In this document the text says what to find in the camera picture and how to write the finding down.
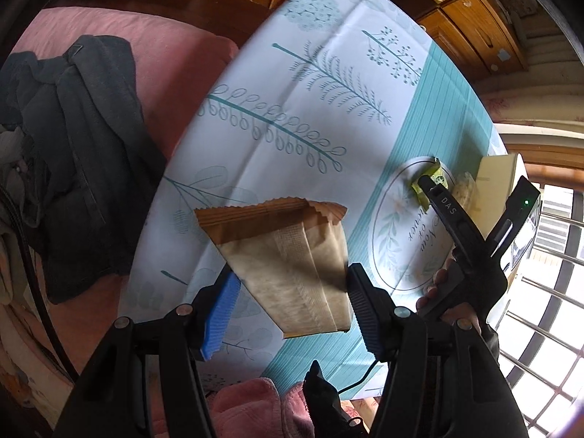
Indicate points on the wooden cabinet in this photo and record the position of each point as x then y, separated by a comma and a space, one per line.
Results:
474, 23

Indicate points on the brown wafer packet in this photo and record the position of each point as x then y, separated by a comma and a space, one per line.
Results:
292, 273

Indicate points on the black zip jacket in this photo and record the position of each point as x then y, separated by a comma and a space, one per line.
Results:
326, 401

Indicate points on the dark grey jacket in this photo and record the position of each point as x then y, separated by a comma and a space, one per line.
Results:
82, 169

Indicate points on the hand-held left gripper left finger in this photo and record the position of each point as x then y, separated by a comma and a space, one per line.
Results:
223, 315

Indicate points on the pink sofa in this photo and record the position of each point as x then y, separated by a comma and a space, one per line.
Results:
182, 64

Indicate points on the person's right hand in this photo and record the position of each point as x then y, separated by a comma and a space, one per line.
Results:
439, 278

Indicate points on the white plastic bin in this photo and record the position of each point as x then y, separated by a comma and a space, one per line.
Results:
495, 178

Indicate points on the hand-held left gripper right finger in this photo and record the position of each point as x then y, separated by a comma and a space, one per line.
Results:
365, 315

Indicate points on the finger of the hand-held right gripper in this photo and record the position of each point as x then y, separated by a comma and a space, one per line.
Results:
442, 205

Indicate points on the green snack packet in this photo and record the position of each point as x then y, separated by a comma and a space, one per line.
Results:
438, 174

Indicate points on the pale rice cracker packet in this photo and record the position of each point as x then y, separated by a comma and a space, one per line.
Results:
463, 189

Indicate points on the window with metal bars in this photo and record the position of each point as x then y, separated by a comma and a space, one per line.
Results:
554, 219

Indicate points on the pink fleece garment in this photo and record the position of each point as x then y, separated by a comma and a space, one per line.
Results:
255, 406

